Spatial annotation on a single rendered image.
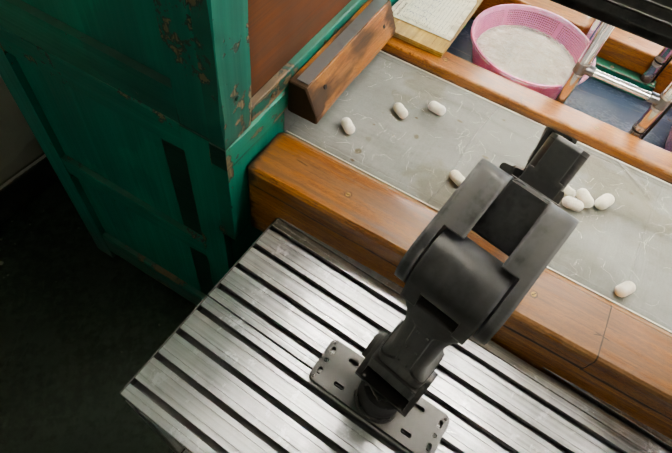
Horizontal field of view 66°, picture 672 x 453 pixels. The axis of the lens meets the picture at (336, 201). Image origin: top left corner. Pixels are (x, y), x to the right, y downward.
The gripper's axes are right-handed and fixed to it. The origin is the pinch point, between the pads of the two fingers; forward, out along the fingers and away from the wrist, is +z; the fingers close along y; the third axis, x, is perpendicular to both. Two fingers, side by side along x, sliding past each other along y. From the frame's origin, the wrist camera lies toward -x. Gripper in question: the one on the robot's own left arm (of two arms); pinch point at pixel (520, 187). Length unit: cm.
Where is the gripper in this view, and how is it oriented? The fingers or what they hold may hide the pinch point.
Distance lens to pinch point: 92.3
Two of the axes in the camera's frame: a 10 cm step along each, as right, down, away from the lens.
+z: 3.0, -1.5, 9.4
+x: -4.1, 8.7, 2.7
